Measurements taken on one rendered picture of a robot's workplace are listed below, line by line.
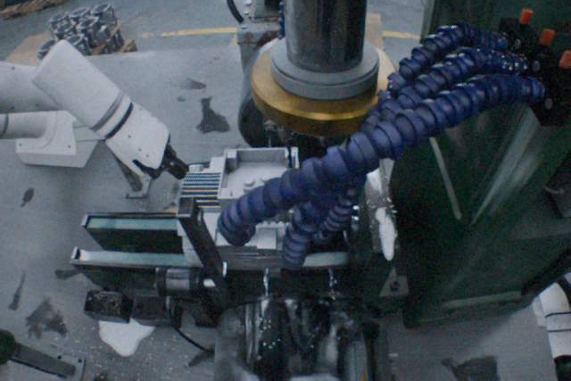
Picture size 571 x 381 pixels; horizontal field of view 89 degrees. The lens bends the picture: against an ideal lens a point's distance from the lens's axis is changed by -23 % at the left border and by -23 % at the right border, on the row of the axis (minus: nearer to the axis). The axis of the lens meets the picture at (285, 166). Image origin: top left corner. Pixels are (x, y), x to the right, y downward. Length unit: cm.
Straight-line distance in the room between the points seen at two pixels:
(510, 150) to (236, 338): 38
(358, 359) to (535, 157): 29
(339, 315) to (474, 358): 48
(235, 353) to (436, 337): 51
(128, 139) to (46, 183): 74
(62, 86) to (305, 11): 37
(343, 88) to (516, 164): 20
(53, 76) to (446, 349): 90
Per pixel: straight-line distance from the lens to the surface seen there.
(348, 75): 40
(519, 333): 94
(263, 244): 58
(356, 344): 45
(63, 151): 126
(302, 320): 44
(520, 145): 38
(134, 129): 62
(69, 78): 58
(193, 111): 127
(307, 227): 27
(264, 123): 76
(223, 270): 57
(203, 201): 61
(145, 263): 81
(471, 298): 75
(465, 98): 23
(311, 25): 37
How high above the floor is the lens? 159
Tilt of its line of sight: 50 degrees down
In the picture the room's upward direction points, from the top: 5 degrees counter-clockwise
